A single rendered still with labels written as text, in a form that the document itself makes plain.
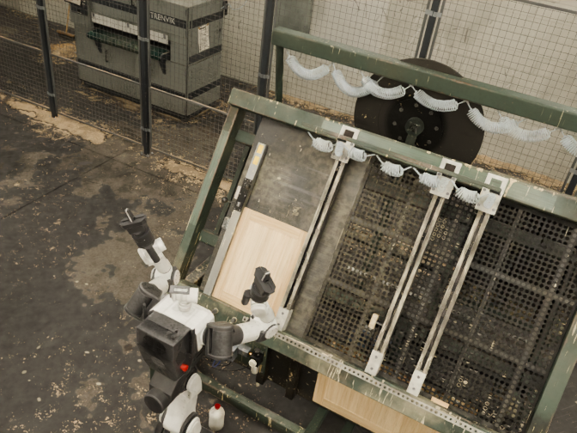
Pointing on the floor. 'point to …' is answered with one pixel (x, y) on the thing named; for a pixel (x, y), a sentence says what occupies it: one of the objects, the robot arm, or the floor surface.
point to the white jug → (216, 417)
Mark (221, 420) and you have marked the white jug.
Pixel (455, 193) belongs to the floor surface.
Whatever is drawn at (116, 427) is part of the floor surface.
